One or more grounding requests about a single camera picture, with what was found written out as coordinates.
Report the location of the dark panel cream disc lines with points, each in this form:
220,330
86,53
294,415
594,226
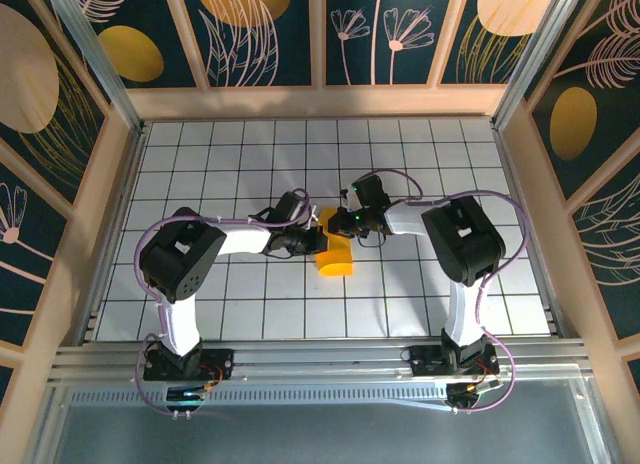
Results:
30,74

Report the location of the grey metal plate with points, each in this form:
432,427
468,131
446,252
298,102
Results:
320,434

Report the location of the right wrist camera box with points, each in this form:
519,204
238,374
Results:
370,191

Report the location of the dark panel pink leaf outlines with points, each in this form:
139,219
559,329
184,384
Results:
615,264

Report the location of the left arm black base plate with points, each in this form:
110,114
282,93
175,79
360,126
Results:
220,364

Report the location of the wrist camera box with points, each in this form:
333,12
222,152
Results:
290,206
370,191

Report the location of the dark panel single pink flower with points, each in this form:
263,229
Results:
25,264

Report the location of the aluminium side rail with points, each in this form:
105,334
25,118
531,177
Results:
525,224
117,224

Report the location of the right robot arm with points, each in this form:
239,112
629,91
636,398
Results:
465,239

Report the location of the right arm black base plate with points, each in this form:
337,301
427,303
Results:
425,364

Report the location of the yellow cloth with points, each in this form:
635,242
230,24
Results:
337,264

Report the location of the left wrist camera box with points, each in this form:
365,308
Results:
290,206

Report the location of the aluminium frame rail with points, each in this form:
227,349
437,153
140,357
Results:
320,356

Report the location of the aluminium corner post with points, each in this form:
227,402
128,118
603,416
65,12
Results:
530,49
90,49

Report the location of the dark panel cream circle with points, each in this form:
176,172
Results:
490,34

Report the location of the dark panel gold circle leaves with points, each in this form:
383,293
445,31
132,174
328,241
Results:
240,34

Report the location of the dark panel gold oval fern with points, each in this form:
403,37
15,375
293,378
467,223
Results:
590,84

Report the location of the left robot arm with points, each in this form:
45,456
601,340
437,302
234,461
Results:
185,254

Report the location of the dark panel pink flowers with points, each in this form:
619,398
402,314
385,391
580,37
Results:
380,34

